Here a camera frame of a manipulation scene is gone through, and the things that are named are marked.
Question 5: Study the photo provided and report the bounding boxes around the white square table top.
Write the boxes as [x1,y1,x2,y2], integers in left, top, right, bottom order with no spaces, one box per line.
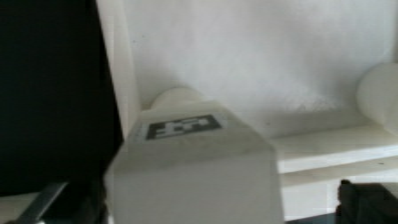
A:
[97,0,398,224]

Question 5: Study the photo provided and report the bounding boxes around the white table leg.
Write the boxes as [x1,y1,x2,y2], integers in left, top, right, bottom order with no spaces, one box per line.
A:
[358,63,398,136]
[105,88,285,224]

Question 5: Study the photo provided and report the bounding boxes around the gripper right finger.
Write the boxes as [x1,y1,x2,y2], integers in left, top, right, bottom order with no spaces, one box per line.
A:
[336,179,398,224]

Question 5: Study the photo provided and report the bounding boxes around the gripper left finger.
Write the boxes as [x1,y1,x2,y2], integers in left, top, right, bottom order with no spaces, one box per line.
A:
[15,180,109,224]

